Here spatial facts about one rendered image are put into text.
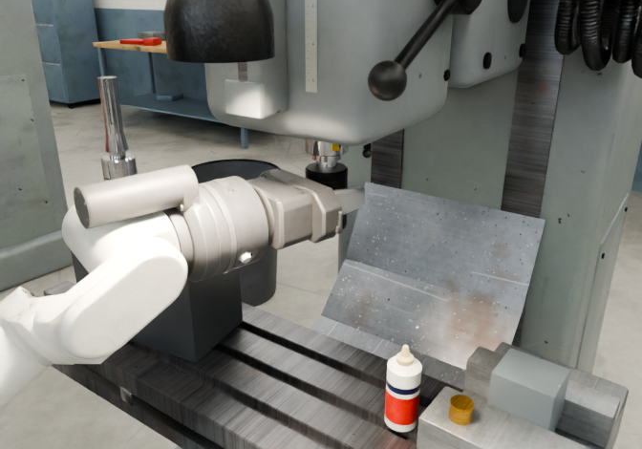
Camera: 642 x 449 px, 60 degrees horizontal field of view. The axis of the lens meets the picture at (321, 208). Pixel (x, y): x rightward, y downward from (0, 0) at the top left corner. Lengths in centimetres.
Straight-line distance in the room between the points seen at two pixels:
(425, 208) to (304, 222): 46
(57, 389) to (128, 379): 165
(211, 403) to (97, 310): 34
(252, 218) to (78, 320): 17
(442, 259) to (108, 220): 62
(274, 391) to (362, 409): 12
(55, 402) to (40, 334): 196
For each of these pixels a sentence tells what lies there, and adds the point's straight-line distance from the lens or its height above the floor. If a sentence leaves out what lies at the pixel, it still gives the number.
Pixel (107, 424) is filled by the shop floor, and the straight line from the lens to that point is 226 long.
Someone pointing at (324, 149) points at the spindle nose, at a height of 129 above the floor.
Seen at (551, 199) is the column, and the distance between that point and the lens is 92.
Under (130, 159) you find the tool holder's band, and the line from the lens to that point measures 84.
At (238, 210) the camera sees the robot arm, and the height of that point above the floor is 126.
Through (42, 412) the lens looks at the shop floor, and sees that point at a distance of 241.
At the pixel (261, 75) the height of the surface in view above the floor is 138.
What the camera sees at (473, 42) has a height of 139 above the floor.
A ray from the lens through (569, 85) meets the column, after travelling 88.
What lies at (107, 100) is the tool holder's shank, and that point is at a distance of 83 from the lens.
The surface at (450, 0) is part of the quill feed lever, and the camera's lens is 52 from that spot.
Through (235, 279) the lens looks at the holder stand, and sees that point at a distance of 86.
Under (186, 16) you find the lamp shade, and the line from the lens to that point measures 37.
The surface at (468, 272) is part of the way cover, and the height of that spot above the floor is 101.
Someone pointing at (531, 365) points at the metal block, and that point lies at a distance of 61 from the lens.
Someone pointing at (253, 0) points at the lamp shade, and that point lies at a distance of 37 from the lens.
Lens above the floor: 144
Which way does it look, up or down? 21 degrees down
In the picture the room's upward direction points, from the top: straight up
